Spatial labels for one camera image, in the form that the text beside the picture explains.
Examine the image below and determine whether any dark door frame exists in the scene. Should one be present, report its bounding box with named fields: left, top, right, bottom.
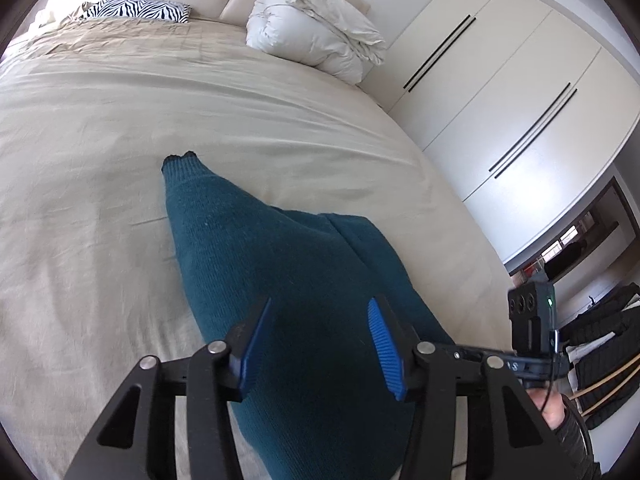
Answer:
left=502, top=177, right=640, bottom=281

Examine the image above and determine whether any folded white duvet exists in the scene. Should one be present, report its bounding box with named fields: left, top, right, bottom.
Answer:
left=246, top=0, right=388, bottom=85

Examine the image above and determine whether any tan bed sheet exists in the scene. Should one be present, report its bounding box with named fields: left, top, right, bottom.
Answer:
left=10, top=17, right=261, bottom=61

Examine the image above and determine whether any person's right hand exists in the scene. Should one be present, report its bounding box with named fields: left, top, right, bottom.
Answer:
left=528, top=387, right=569, bottom=432

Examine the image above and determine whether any teal knitted sweater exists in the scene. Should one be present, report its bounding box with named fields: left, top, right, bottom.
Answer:
left=162, top=151, right=456, bottom=480

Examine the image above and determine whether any person's right forearm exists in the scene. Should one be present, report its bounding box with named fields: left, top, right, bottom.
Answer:
left=550, top=395, right=603, bottom=480

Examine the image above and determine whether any black jacket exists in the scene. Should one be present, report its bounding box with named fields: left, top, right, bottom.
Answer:
left=560, top=284, right=640, bottom=431

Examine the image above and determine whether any beige pillow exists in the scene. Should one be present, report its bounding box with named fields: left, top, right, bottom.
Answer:
left=30, top=5, right=96, bottom=29

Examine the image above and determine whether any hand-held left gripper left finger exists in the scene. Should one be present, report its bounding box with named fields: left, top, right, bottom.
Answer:
left=65, top=296, right=274, bottom=480

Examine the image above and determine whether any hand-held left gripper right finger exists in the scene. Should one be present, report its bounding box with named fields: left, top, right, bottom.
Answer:
left=366, top=294, right=576, bottom=480

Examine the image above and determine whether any black wardrobe handle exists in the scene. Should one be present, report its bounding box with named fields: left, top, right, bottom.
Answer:
left=489, top=82, right=571, bottom=171
left=494, top=89, right=578, bottom=179
left=407, top=17, right=477, bottom=93
left=404, top=14, right=472, bottom=87

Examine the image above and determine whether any white wardrobe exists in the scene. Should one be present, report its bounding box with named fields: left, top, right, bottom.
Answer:
left=380, top=0, right=640, bottom=263

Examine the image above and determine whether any beige bed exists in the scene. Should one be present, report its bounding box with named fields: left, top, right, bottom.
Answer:
left=0, top=15, right=511, bottom=480

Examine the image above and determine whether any zebra print pillow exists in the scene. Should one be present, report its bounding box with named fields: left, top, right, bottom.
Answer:
left=80, top=0, right=192, bottom=24

